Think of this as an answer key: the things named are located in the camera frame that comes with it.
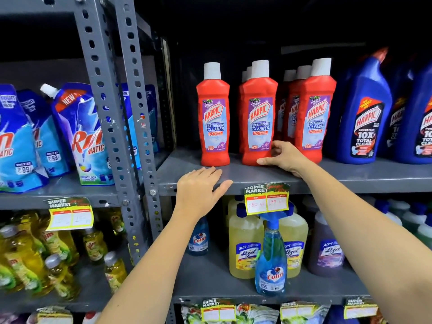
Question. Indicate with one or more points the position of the person's left hand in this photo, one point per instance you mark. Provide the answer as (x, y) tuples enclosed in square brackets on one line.
[(195, 192)]

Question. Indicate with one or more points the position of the person's right hand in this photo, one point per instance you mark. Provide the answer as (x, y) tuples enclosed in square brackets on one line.
[(288, 158)]

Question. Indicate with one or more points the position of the person's left thumb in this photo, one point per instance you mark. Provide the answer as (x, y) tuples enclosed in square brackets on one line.
[(223, 188)]

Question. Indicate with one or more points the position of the person's right thumb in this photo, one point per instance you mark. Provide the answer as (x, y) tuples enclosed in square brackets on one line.
[(268, 161)]

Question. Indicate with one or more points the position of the red white-capped bottle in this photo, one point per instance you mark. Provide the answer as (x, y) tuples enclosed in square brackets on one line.
[(258, 94)]

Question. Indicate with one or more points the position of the person's left forearm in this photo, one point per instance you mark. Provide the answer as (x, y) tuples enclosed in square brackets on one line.
[(152, 269)]

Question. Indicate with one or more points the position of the person's right forearm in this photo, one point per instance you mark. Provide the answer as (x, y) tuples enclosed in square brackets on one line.
[(364, 239)]

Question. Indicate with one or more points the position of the grey metal shelf rack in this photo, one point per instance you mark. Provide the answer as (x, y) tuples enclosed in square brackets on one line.
[(236, 175), (98, 80)]

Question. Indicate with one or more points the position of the yellow floor-cleaner jug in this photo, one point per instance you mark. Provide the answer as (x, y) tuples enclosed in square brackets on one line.
[(294, 239), (233, 205), (245, 246)]

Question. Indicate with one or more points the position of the yellow price label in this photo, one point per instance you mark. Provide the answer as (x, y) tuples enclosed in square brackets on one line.
[(298, 313), (360, 308), (218, 311), (266, 199), (69, 215), (52, 316)]

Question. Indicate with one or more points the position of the small blue glass-cleaner bottle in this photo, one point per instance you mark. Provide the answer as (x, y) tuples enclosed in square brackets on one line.
[(198, 237)]

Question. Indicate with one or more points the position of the blue trigger spray bottle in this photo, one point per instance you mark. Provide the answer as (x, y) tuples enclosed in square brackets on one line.
[(271, 263)]

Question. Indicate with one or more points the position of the row of red bottles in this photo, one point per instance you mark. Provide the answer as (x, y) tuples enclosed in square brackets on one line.
[(212, 91)]

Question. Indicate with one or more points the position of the purple floor-cleaner jug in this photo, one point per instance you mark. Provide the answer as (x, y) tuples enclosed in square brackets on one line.
[(324, 246)]

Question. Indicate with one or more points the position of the blue angled-neck bottle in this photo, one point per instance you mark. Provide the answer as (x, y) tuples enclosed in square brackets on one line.
[(400, 114), (361, 94), (418, 131)]

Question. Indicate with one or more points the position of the printed green refill pouch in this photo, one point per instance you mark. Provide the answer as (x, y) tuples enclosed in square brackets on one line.
[(256, 314)]

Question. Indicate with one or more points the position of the pale bottle blue cap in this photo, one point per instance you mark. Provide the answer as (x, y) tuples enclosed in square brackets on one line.
[(388, 212), (426, 232), (400, 206), (413, 215)]

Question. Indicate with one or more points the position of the blue spouted detergent pouch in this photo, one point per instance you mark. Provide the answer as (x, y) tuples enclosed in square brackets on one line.
[(81, 138)]

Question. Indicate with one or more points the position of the group of yellow dishwash bottles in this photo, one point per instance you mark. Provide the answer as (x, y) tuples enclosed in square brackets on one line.
[(27, 259)]

